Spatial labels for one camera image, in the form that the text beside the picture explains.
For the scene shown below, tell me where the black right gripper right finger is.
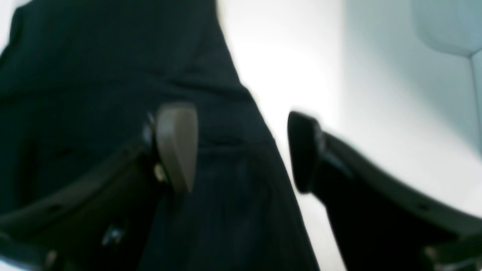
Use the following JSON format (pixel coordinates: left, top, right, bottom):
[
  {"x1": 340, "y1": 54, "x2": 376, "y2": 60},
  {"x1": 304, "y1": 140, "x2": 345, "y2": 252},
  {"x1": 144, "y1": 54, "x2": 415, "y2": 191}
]
[{"x1": 287, "y1": 111, "x2": 482, "y2": 271}]

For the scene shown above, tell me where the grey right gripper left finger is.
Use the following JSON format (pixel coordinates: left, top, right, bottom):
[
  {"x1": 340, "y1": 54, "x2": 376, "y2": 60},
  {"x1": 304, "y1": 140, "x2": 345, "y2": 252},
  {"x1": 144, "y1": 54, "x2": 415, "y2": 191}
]
[{"x1": 154, "y1": 102, "x2": 199, "y2": 193}]

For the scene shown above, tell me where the black T-shirt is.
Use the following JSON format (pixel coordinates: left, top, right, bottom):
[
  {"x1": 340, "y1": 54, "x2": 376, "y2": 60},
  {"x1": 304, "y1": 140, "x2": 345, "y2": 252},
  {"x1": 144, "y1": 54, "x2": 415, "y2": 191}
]
[{"x1": 1, "y1": 0, "x2": 319, "y2": 271}]

